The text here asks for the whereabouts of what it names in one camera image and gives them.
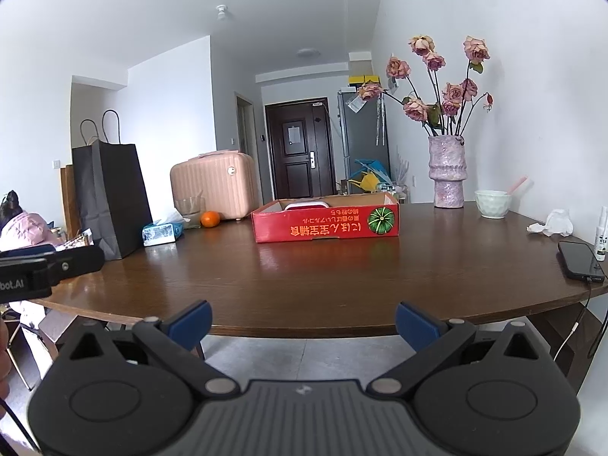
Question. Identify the black smartphone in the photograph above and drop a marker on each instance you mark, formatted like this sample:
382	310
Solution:
579	262

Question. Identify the person in pink jacket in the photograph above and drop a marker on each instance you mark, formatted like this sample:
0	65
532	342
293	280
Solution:
21	229

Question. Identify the pink suitcase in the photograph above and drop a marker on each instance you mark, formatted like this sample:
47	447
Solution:
226	180

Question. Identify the grey refrigerator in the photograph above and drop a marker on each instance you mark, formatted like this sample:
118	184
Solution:
363	132

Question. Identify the yellow box on fridge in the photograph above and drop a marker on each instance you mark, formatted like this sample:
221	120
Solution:
359	80

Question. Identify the dark brown entrance door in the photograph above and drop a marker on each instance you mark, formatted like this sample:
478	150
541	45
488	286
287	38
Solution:
301	149

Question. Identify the crumpled white tissue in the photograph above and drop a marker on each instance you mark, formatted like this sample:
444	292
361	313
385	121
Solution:
558	222

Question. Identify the ceiling sprinkler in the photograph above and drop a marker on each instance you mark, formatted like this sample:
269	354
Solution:
222	12

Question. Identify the pink spoon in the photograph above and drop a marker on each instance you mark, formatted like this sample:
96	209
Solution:
516	185

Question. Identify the blue tissue pack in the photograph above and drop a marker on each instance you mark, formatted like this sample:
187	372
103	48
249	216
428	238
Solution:
162	233

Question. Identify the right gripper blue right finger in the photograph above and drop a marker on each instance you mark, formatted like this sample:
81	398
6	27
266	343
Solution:
416	327

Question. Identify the ceiling lamp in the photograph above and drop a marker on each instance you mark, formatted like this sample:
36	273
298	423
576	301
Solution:
307	53

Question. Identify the pale green bowl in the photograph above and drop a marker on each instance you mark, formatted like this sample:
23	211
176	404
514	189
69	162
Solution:
492	204

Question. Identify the clear glass cup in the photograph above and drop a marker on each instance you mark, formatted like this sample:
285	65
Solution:
191	210

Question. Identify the red cardboard box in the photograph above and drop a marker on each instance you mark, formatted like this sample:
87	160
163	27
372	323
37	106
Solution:
363	215

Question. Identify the person's left hand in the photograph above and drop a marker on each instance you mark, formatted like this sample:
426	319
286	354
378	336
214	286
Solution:
5	364

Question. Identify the pink textured vase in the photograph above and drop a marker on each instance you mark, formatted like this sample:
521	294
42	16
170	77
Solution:
448	170

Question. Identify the blue yellow toy pile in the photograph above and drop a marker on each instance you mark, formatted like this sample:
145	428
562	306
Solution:
371	177

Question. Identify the white spray bottle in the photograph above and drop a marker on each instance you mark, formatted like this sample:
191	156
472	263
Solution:
601	236

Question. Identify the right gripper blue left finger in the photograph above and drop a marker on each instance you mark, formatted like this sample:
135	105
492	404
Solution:
190	326

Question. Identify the orange fruit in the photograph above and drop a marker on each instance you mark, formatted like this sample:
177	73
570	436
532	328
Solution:
210	219

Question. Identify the dried pink roses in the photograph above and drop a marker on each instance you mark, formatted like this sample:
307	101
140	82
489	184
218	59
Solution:
441	108

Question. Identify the black paper bag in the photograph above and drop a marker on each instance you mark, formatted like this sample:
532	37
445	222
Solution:
110	192

